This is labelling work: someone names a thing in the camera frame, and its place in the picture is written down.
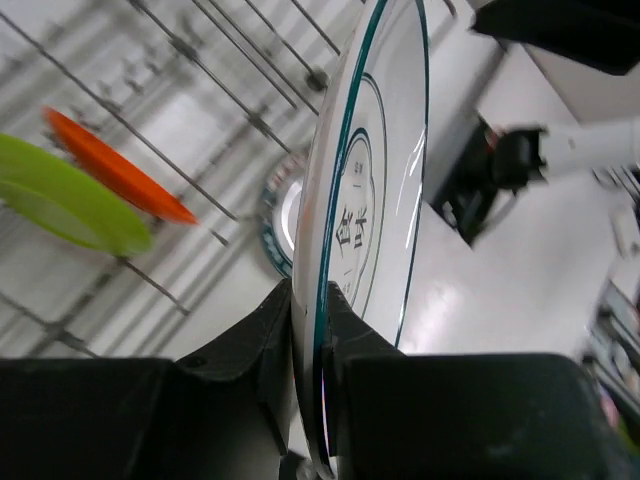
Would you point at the plain white ceramic plate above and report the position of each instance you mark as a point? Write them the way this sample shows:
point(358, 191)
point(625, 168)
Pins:
point(279, 205)

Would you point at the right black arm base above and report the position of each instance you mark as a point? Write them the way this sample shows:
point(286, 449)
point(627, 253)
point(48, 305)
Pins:
point(465, 196)

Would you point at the white plate with grey pattern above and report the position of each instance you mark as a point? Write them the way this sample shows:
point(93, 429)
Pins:
point(361, 198)

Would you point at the green plastic plate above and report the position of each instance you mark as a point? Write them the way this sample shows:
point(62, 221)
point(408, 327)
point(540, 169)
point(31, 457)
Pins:
point(68, 203)

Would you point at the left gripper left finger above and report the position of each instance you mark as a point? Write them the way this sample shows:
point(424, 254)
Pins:
point(221, 412)

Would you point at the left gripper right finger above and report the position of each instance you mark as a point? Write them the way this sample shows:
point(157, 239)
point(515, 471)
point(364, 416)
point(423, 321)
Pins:
point(479, 416)

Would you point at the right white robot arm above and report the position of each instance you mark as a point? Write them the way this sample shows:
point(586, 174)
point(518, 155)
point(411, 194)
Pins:
point(538, 130)

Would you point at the orange plastic plate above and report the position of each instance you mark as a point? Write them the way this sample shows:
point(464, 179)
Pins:
point(115, 172)

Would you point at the grey wire dish rack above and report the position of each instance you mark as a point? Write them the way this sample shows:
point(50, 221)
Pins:
point(206, 98)

